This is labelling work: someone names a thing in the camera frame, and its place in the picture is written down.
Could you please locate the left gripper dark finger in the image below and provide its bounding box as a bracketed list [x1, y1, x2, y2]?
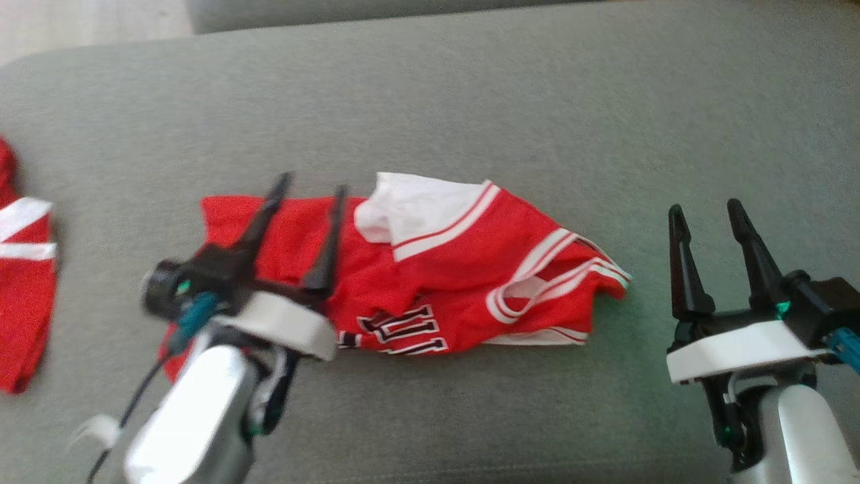
[301, 186, 349, 300]
[236, 173, 294, 270]

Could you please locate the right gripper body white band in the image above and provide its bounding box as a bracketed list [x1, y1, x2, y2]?
[665, 306, 832, 386]

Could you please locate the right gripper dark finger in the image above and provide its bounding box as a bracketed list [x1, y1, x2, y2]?
[726, 198, 788, 311]
[668, 204, 716, 321]

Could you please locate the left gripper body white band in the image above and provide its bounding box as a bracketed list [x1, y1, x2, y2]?
[195, 245, 338, 362]

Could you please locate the red basketball jersey white trim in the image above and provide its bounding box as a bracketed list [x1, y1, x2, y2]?
[160, 171, 633, 384]

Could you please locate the red shorts white stripe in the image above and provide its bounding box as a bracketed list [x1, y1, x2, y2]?
[0, 134, 59, 395]

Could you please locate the grey sofa seat cushion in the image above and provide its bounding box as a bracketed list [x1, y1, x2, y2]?
[0, 0, 860, 484]

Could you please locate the grey sofa back cushion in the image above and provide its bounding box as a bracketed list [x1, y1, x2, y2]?
[187, 0, 605, 34]

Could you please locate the left black cable teal plug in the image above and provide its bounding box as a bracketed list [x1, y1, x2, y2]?
[70, 292, 224, 484]

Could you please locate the black cable teal plug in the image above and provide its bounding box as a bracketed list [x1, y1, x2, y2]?
[825, 328, 860, 375]
[70, 292, 224, 484]

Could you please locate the right black cable teal plug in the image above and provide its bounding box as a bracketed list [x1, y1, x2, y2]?
[825, 328, 860, 375]

